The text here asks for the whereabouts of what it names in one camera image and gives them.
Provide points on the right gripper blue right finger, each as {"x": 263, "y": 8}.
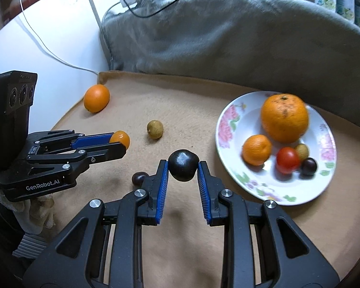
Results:
{"x": 263, "y": 246}

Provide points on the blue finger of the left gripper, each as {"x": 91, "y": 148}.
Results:
{"x": 96, "y": 154}
{"x": 91, "y": 139}

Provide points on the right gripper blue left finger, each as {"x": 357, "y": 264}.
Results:
{"x": 76, "y": 257}

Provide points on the small orange kumquat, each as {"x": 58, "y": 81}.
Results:
{"x": 122, "y": 137}

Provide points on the large smooth orange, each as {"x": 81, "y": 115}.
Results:
{"x": 96, "y": 98}

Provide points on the dark plum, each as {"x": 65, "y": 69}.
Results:
{"x": 138, "y": 178}
{"x": 308, "y": 167}
{"x": 182, "y": 164}

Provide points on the brown kiwi berry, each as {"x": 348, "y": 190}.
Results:
{"x": 302, "y": 151}
{"x": 155, "y": 129}

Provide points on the red tomato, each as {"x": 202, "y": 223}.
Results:
{"x": 287, "y": 160}

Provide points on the small mandarin with stem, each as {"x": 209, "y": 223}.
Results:
{"x": 256, "y": 150}

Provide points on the large rough orange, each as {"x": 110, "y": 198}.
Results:
{"x": 284, "y": 118}

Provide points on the white gloved left hand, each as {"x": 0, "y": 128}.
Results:
{"x": 32, "y": 215}

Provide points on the white floral plate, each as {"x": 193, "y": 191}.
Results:
{"x": 240, "y": 120}

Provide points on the grey blanket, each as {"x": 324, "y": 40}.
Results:
{"x": 291, "y": 46}

